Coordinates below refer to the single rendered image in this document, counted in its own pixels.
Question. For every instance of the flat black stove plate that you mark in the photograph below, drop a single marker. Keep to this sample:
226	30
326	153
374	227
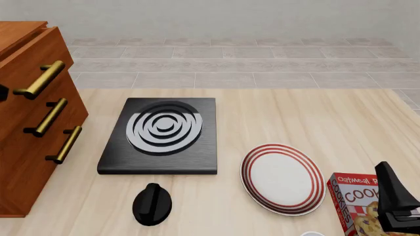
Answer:
115	157

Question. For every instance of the medium wooden drawer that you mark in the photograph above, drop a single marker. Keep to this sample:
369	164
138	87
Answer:
67	84

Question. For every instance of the low wooden drawer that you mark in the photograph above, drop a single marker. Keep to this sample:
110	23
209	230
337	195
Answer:
33	177

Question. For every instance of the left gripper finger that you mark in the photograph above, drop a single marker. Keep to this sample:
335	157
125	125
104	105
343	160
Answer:
3	93

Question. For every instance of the red oatmeal cookies box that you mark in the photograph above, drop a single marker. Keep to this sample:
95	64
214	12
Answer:
356	196

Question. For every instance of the round black stove knob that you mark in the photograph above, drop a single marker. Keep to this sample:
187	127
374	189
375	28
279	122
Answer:
151	206

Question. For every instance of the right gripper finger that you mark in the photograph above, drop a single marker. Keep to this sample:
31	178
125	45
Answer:
393	191

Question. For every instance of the wooden cabinet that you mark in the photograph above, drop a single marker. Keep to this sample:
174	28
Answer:
16	32

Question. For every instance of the large wooden drawer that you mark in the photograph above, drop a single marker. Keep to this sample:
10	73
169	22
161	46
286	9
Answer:
49	44

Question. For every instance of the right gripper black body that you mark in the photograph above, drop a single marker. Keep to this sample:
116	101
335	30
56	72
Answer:
403	221

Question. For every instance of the white mug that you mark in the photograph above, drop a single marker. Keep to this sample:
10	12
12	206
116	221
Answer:
311	233

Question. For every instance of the white plate with red rings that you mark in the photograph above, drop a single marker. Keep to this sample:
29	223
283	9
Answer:
279	182

